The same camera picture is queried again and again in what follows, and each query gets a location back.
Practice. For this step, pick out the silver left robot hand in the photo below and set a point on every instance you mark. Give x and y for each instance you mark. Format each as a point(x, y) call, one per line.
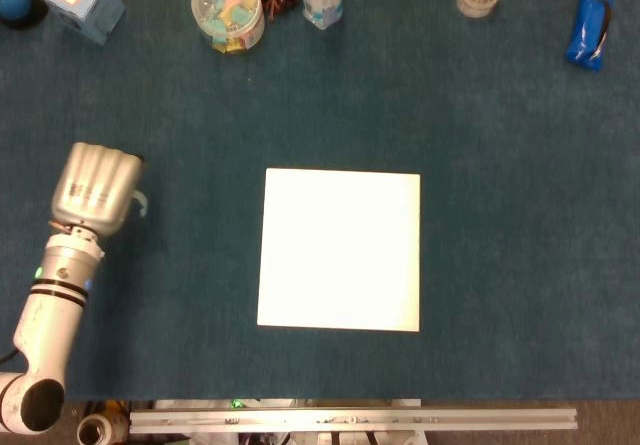
point(95, 190)

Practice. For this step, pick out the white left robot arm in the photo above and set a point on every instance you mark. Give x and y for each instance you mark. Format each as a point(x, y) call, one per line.
point(55, 305)

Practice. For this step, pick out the light blue cardboard box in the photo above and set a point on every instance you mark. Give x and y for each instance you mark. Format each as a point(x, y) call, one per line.
point(95, 10)

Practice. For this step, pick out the clear jar of binder clips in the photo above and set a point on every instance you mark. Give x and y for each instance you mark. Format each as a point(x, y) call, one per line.
point(227, 10)

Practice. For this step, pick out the white paper sheet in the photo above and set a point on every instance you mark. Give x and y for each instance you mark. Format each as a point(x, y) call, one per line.
point(340, 250)

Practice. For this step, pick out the white base panel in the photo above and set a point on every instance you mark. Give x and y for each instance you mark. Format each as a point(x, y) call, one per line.
point(325, 402)

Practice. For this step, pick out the teal felt table cloth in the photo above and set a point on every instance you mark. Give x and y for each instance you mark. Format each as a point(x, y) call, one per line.
point(500, 165)

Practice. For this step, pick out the blue foil packet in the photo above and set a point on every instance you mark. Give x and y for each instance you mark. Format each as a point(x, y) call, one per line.
point(585, 30)

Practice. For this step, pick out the aluminium profile rail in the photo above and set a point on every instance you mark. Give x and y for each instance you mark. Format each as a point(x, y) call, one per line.
point(450, 419)

